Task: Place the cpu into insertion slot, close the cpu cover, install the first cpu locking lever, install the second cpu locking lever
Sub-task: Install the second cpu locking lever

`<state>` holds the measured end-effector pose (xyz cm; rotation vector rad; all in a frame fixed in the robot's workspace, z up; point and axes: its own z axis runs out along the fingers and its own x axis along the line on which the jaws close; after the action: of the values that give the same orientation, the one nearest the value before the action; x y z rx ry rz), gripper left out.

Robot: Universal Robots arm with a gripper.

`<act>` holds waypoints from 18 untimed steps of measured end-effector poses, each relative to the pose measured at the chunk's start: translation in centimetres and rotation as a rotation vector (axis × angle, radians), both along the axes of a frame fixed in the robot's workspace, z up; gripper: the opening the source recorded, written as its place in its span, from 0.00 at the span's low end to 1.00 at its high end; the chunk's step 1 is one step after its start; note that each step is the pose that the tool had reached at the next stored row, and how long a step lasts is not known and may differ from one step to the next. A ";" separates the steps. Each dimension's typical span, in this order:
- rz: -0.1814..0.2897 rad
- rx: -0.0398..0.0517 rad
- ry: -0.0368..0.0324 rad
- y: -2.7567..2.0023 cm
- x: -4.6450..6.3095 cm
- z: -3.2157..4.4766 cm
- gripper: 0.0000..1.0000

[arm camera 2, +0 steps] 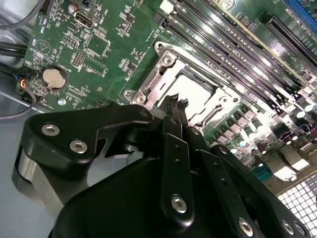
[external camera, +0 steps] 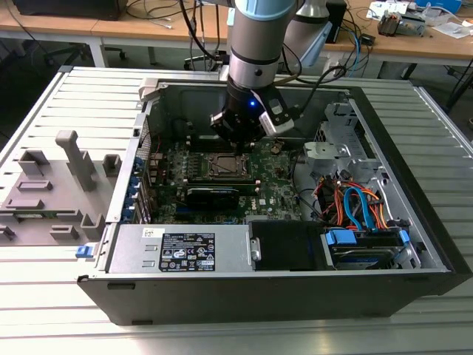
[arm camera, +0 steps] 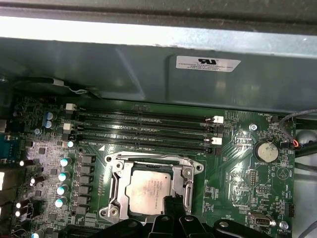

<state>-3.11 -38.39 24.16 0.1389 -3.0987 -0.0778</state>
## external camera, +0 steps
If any metal socket cover frame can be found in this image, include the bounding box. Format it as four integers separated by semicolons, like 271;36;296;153
207;154;251;178

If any CPU socket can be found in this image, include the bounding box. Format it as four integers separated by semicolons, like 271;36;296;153
205;152;253;180

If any copper finned CPU cooler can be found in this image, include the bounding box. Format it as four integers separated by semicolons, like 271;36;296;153
376;10;404;38

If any black office chair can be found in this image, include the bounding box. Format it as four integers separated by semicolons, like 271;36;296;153
43;40;127;67
183;53;222;72

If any green motherboard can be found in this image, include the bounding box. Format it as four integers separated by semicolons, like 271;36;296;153
146;138;310;227

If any graphics card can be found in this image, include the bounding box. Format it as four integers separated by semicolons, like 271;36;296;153
183;186;242;212

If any metal drive cage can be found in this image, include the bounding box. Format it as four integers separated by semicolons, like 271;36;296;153
302;101;389;175

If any black rectangular box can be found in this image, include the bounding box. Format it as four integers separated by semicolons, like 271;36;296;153
327;0;348;44

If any black drive bay box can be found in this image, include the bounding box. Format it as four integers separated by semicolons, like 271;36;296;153
246;220;336;273

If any white printed paper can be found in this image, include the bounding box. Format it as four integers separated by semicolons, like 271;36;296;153
365;0;409;19

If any grey power supply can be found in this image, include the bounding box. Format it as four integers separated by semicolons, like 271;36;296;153
106;223;259;275

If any hard disk in blue carrier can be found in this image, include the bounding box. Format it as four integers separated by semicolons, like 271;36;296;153
320;227;412;271

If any grey metal box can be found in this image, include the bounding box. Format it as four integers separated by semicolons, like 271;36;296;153
401;13;426;38

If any wooden desk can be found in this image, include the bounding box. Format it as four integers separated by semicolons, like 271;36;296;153
0;0;473;70

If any grey parts rack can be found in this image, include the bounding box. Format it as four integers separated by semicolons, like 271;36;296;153
0;129;123;247

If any green circuit card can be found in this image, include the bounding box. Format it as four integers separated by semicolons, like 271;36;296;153
13;209;77;220

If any blue flat box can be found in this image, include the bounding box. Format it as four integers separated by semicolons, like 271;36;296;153
415;0;463;10

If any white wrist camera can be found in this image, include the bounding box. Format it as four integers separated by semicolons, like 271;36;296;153
258;96;296;136

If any grey camera bracket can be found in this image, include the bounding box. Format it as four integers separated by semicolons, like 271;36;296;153
218;54;233;81

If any black camera cable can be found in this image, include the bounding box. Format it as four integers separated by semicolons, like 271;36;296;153
290;65;348;119

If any orange wire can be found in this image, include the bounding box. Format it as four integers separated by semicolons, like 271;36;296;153
330;180;348;223
360;188;389;230

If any blue cable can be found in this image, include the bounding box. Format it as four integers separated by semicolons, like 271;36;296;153
349;29;367;75

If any blue wire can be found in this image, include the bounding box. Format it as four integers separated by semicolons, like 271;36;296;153
342;186;375;233

